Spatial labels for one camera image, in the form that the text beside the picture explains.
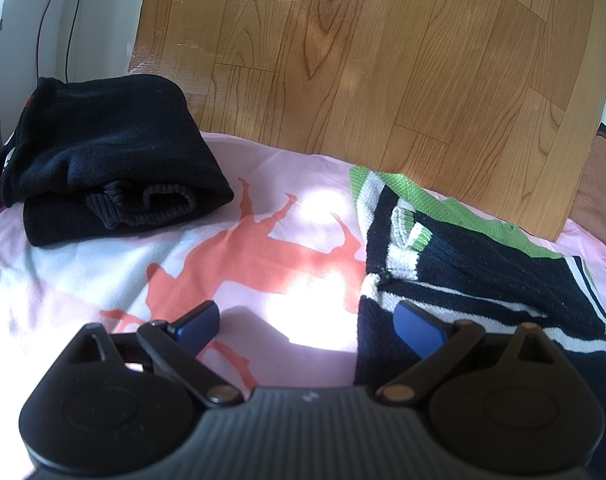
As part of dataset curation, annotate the brown mesh cushion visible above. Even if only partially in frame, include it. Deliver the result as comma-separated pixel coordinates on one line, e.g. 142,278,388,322
566,129,606,257

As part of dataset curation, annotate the thin black cable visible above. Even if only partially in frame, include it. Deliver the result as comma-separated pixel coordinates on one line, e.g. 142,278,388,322
63,0,84,82
35,0,62,82

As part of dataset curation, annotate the black folded sweater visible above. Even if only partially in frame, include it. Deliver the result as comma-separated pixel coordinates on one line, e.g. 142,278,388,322
0,74,235,248

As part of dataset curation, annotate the navy white green striped sweater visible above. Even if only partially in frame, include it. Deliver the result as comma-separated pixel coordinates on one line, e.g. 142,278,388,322
349,165,606,391

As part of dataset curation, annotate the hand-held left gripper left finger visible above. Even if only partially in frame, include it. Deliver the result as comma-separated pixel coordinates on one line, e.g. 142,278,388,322
63,300,245,407

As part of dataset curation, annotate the wood pattern sheet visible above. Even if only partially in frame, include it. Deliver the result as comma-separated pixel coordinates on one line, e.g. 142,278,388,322
127,0,606,244

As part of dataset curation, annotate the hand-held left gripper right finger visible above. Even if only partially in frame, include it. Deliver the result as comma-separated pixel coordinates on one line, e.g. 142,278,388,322
374,300,558,405

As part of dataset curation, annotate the pink printed blanket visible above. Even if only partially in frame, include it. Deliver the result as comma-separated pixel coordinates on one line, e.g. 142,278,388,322
0,132,606,461

